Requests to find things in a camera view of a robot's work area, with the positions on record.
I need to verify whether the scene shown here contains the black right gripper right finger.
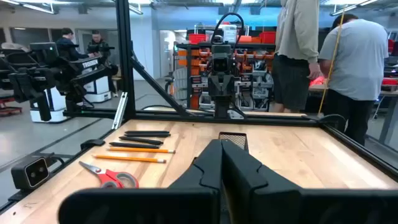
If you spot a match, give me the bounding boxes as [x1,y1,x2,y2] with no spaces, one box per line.
[222,139,398,224]

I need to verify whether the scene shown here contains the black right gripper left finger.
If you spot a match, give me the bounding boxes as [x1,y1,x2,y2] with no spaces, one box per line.
[58,139,224,224]

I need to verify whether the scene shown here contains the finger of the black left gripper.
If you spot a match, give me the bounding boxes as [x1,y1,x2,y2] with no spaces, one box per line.
[207,74,222,97]
[221,74,236,97]

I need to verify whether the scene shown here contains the yellow pencil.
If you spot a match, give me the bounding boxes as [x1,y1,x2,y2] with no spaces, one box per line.
[106,146,177,154]
[91,154,167,164]

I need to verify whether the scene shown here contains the black pen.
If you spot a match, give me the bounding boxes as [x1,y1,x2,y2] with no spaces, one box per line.
[109,141,160,149]
[124,133,172,138]
[124,130,170,135]
[118,136,164,146]

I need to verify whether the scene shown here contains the red handled scissors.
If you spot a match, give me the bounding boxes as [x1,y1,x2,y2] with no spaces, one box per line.
[78,161,140,189]

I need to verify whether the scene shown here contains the black mesh desk organizer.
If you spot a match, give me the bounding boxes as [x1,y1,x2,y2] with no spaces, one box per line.
[218,131,249,152]

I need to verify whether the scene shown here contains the red storage bin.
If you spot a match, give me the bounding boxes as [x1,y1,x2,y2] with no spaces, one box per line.
[259,30,277,45]
[188,33,208,45]

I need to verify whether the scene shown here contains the rack with orange bins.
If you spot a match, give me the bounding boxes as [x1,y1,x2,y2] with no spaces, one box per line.
[173,23,277,113]

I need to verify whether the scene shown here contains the person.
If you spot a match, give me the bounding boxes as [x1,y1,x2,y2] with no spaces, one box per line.
[271,0,322,114]
[86,29,119,98]
[318,13,390,147]
[55,27,94,62]

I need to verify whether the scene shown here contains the silver metal bar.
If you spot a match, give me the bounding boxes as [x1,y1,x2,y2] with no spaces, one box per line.
[111,91,129,131]

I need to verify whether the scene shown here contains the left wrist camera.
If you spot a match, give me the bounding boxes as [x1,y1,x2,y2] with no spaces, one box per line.
[213,57,231,75]

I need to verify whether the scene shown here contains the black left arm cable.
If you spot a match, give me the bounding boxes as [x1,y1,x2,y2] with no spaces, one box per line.
[210,12,246,47]

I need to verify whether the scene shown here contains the black aluminium table frame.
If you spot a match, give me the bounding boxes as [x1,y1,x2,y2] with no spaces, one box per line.
[0,0,398,215]

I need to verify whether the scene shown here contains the black cable loop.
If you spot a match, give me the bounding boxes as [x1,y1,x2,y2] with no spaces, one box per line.
[317,113,346,133]

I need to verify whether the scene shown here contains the yellow cable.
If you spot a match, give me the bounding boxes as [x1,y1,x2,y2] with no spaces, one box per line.
[317,4,346,116]

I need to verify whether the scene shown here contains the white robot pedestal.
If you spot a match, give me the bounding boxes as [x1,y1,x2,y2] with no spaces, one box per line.
[83,76,110,104]
[29,86,68,124]

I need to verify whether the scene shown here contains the black frame clamp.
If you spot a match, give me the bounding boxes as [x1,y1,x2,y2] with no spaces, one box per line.
[80,138,106,151]

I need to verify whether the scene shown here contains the black stereo camera box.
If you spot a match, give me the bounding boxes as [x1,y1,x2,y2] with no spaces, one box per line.
[11,154,50,191]

